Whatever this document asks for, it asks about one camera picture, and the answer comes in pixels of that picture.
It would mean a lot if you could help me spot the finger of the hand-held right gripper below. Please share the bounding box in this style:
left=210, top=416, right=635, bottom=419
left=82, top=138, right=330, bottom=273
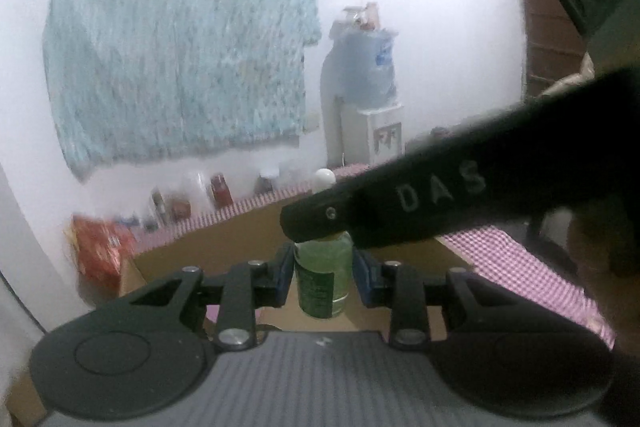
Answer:
left=279, top=184, right=361, bottom=244

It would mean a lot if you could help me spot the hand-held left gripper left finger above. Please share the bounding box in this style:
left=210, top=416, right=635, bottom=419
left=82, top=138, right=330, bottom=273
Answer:
left=127, top=243, right=297, bottom=352

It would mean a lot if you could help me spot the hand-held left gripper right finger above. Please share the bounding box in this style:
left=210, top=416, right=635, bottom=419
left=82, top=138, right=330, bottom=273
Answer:
left=351, top=249, right=508, bottom=352

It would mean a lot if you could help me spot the green dropper bottle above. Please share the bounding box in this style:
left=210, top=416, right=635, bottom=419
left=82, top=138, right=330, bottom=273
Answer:
left=294, top=168, right=355, bottom=320

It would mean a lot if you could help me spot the brown cardboard box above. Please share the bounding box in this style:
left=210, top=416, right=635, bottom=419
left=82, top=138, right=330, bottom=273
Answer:
left=7, top=194, right=476, bottom=427

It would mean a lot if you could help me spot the red small jar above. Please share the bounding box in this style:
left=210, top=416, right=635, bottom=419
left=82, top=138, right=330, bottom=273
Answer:
left=210, top=174, right=232, bottom=209

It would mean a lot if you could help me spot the purple checkered tablecloth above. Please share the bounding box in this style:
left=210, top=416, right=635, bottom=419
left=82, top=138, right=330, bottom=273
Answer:
left=70, top=164, right=616, bottom=348

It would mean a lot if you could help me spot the white water dispenser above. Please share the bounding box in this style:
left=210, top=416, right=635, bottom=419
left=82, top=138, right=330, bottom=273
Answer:
left=320, top=47, right=406, bottom=168

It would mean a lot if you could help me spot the blue water jug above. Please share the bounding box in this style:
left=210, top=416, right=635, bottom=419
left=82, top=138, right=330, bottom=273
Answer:
left=340, top=29, right=398, bottom=108

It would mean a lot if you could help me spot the brown wooden door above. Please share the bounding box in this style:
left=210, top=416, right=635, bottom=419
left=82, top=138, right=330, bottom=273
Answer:
left=512, top=0, right=601, bottom=100

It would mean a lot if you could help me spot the red snack packet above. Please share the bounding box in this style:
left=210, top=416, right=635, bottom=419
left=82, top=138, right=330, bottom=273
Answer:
left=71, top=213, right=138, bottom=288

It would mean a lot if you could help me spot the teal patterned cloth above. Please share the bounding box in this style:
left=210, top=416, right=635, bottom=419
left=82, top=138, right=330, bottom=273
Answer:
left=42, top=0, right=322, bottom=182

